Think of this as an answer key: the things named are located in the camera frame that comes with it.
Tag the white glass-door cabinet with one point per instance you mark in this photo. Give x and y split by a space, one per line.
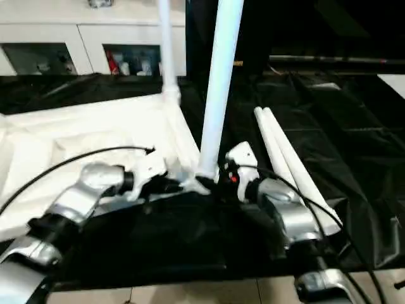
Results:
79 28

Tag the small yellow tag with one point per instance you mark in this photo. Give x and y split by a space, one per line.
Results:
238 63

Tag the black backdrop cloth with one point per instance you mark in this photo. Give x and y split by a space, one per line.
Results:
316 28

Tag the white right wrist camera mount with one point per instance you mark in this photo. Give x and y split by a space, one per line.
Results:
243 158

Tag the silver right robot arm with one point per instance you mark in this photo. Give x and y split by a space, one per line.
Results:
294 215

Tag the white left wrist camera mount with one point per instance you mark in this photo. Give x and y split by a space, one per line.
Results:
148 168

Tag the grey patterned bundle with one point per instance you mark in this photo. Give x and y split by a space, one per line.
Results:
100 3

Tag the white plastic table top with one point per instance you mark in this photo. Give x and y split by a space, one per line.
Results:
79 133

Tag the dark grey tube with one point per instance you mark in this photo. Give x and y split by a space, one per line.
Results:
332 59

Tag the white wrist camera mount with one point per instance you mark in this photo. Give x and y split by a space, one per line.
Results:
148 168
243 158

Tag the small white figurine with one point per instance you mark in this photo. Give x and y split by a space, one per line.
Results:
41 68

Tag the white plastic table leg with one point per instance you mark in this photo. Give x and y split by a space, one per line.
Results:
221 79
269 133
300 177
167 47

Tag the red white bottle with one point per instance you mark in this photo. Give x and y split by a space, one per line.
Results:
111 61

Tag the black work surface mat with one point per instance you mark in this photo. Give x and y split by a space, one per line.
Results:
348 142

